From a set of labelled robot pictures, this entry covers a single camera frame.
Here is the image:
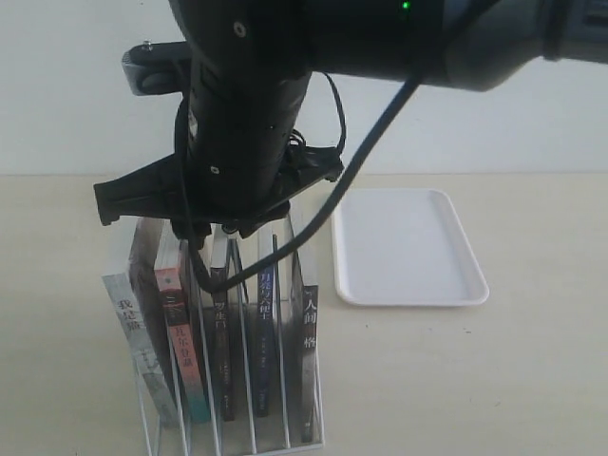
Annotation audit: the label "blue book orange moon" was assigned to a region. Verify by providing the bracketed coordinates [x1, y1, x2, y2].
[254, 263, 277, 417]

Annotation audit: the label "white wire book rack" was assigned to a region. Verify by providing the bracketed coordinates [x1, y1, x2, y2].
[132, 241, 325, 455]

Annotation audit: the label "black book white characters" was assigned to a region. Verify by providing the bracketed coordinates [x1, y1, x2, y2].
[290, 243, 319, 444]

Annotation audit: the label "dark brown book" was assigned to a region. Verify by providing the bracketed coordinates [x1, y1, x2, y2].
[210, 228, 236, 422]

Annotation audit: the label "red teal book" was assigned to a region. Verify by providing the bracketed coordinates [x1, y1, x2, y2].
[154, 221, 210, 424]

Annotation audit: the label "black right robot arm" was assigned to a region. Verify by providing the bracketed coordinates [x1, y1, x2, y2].
[94, 1, 607, 237]

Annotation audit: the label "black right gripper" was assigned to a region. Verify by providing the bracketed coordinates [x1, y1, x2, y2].
[93, 94, 344, 238]

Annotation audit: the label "grey marbled book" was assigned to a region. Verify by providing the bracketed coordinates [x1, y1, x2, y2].
[102, 217, 179, 428]

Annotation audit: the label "white plastic tray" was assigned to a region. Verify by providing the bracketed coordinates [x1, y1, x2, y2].
[332, 188, 490, 307]

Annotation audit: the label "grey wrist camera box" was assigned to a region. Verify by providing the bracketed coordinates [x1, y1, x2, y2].
[122, 42, 192, 96]

